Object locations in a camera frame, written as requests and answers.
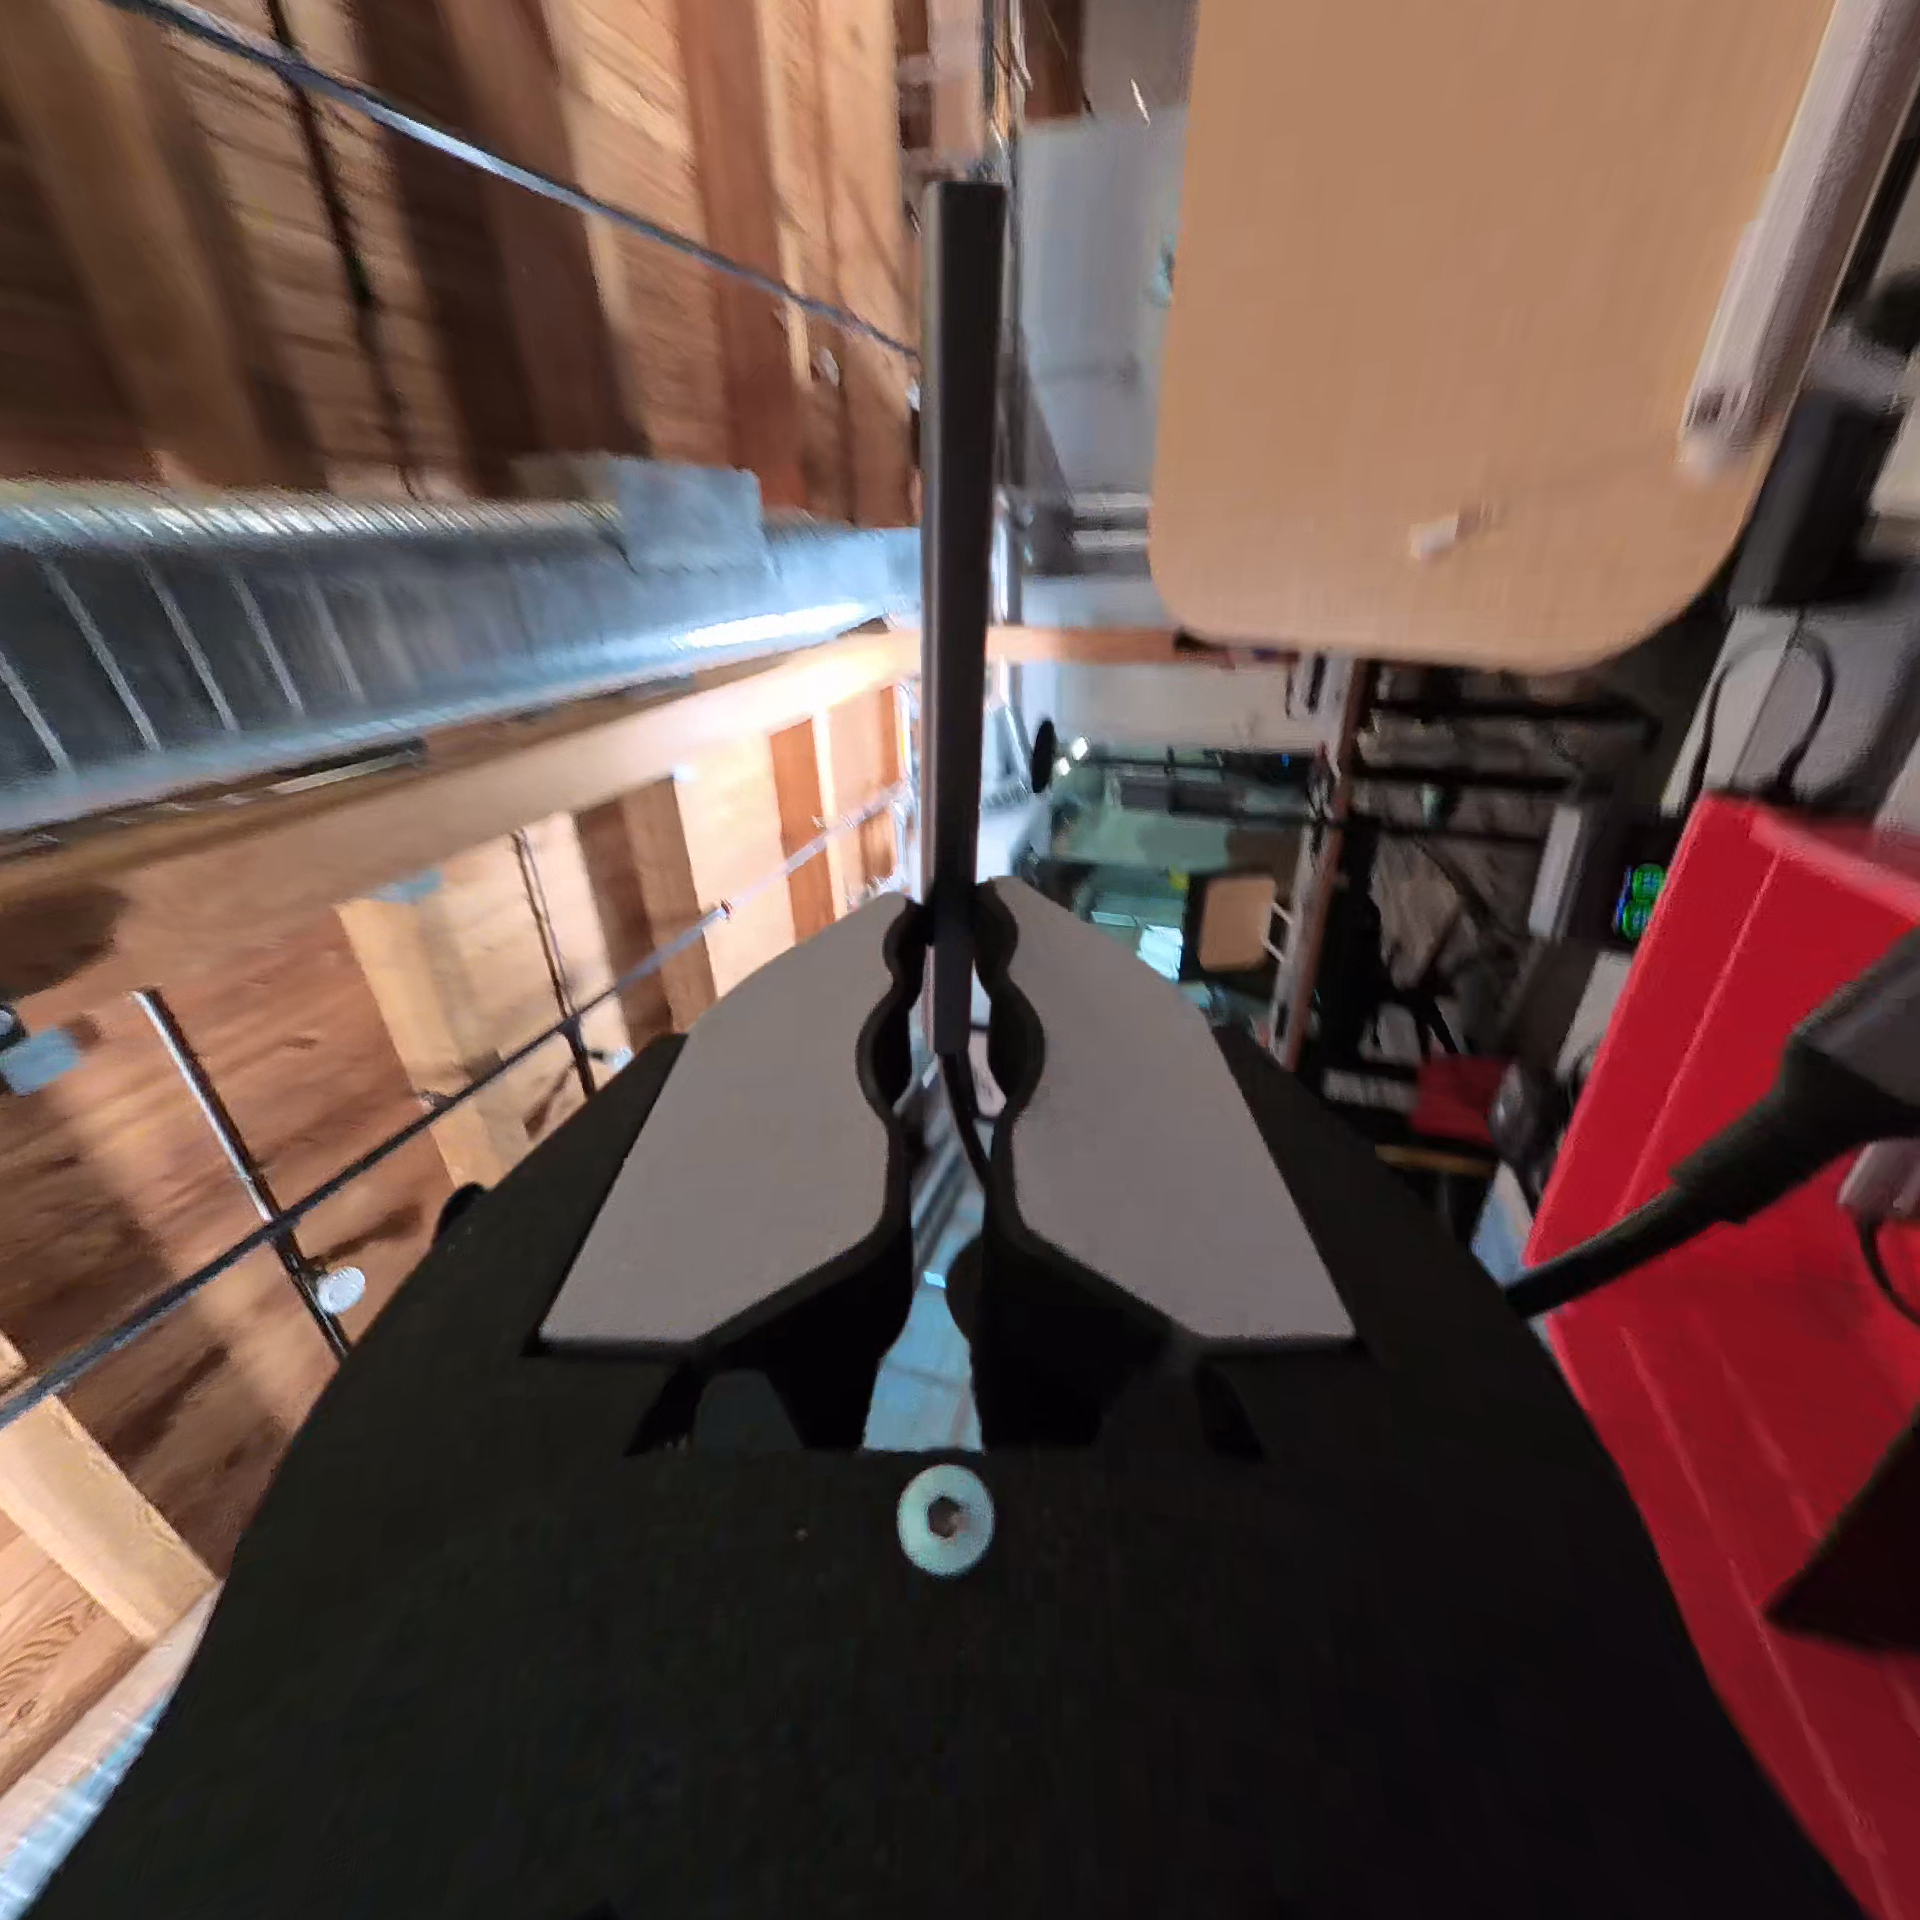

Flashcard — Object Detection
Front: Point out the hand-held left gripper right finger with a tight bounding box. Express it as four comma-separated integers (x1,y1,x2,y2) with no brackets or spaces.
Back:
972,881,1358,1452

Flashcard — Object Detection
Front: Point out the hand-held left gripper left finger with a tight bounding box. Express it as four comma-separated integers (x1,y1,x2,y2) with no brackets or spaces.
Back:
538,892,922,1452

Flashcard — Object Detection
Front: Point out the red plastic bin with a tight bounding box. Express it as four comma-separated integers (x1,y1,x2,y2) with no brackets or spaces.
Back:
1523,795,1920,1920

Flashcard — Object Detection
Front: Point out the black USB cable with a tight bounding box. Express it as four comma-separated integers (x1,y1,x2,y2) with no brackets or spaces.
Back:
914,181,1010,1202

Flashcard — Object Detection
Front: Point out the wooden back chair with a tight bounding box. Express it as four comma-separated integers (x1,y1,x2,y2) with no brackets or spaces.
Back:
1185,874,1291,985

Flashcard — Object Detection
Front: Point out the silver ventilation duct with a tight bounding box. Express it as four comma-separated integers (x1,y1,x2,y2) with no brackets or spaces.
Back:
0,458,924,835

